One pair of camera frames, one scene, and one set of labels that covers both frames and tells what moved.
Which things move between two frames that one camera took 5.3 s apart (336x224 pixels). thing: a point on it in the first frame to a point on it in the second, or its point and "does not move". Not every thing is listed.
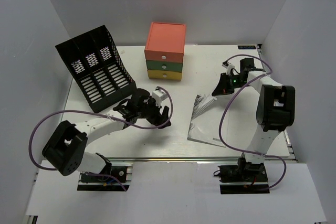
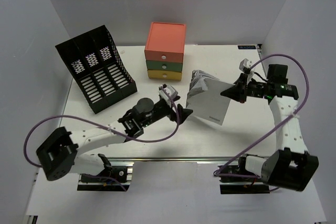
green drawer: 164,66 does not move
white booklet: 208,112 to 205,98
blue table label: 247,47 does not move
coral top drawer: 161,56 does not move
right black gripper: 223,87 to 238,92
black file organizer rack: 92,60 does not move
